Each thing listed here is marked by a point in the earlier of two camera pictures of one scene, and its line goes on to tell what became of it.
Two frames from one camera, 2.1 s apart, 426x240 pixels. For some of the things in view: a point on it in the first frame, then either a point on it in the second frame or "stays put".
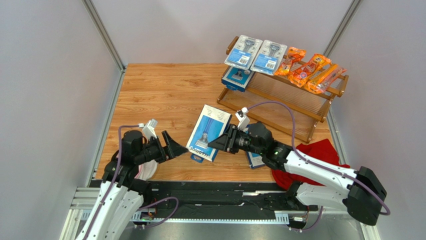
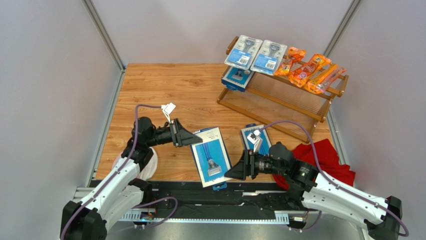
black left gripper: [174, 149] to [182, 137]
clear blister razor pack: [269, 59] stays put
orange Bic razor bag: [293, 54] stays put
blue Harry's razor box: [237, 78] stays put
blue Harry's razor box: [211, 122] to [212, 159]
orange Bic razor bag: [323, 80] stays put
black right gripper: [231, 139] to [248, 164]
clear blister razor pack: [243, 52] stays put
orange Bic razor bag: [301, 76] stays put
